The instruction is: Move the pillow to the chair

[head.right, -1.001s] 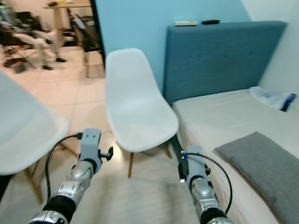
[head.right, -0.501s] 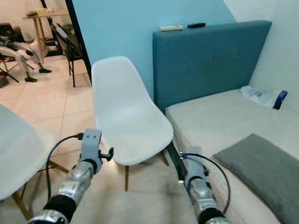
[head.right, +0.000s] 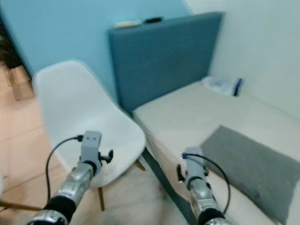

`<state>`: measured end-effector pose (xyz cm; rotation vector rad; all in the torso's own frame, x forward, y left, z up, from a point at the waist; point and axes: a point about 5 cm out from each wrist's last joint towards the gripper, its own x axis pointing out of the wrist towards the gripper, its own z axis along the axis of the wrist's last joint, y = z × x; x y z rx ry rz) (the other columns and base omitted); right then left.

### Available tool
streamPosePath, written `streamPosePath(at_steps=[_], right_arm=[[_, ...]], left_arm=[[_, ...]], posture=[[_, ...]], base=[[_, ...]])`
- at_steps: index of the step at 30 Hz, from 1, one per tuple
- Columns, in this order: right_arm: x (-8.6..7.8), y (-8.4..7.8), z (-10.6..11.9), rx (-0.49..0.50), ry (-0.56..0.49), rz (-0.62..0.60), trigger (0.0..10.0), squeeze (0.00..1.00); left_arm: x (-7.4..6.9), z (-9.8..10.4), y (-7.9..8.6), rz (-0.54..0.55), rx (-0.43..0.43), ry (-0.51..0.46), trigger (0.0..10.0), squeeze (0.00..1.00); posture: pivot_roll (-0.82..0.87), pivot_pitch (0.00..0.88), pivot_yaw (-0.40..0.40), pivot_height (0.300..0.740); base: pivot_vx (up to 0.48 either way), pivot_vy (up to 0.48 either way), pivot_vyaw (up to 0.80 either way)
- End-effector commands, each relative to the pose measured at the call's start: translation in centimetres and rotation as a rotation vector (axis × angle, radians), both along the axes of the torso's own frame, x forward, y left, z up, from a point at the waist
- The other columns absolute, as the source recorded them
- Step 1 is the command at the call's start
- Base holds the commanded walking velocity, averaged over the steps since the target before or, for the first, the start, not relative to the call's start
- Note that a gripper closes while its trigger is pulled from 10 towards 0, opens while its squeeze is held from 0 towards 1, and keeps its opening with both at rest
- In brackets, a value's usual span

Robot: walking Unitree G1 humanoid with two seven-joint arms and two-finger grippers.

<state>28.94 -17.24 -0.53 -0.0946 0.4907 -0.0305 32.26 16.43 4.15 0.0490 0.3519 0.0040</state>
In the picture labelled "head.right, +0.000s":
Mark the grey pillow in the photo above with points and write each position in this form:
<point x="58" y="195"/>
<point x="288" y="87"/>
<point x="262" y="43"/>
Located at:
<point x="258" y="171"/>

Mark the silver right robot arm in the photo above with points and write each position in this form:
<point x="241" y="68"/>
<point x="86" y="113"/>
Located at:
<point x="204" y="199"/>

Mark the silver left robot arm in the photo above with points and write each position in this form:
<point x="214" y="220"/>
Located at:
<point x="75" y="187"/>

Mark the white plastic chair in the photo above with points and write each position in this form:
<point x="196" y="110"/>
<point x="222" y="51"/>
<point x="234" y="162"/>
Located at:
<point x="75" y="108"/>

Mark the beige mattress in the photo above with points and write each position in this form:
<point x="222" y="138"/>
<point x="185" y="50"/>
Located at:
<point x="183" y="117"/>

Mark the thin wooden leg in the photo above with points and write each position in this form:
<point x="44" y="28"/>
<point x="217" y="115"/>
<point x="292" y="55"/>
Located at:
<point x="23" y="206"/>

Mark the clear plastic bag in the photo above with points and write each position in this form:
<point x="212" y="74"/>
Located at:
<point x="220" y="84"/>

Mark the blue fabric headboard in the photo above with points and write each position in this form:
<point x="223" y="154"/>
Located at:
<point x="164" y="61"/>

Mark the flat beige object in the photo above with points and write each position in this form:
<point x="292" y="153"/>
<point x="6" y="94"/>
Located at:
<point x="127" y="24"/>

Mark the small black object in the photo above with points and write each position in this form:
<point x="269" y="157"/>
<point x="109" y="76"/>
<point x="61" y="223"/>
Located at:
<point x="153" y="20"/>

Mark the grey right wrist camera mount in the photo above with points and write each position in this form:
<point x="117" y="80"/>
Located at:
<point x="194" y="168"/>

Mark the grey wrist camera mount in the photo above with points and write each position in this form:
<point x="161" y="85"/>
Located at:
<point x="91" y="143"/>
<point x="194" y="168"/>

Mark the dark bed frame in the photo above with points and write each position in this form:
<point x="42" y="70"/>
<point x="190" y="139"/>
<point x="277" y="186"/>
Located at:
<point x="164" y="183"/>

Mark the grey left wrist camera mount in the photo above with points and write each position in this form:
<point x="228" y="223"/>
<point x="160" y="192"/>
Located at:
<point x="91" y="143"/>

